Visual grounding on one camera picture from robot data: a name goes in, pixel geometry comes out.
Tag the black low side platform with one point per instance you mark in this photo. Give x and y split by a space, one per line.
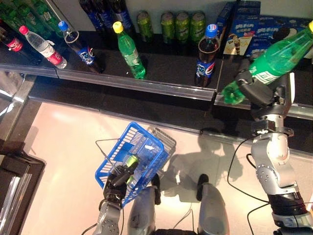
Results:
14 183

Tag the black robot foot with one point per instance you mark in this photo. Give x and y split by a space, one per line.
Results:
156 181
203 181

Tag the blue wafer roll box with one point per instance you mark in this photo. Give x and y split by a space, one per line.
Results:
240 36

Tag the water bottle red cap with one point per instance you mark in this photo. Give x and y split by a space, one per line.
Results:
46 50

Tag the dark robot pelvis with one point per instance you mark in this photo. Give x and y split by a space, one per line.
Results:
173 232

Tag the blue standing cookie box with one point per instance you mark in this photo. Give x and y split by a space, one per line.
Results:
247 7

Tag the black left robot foot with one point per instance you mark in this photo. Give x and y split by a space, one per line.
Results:
156 181

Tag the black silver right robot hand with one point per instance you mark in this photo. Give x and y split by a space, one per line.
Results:
261 95

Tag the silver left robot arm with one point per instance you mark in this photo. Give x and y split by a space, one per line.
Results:
107 220

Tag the grey left robot leg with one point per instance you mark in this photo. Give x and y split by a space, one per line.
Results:
140 213

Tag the Coca-Cola bottle red cap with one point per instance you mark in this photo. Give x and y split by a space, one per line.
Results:
14 44

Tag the blue plastic shopping basket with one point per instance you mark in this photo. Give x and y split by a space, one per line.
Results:
127 148

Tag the grey robot leg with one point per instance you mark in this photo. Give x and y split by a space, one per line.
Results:
140 213
212 210

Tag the dark shiny side ledge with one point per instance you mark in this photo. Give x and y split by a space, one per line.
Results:
14 95

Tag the grey right robot leg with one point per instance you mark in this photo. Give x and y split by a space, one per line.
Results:
212 210

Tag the black right robot foot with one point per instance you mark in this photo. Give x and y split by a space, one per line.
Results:
203 181

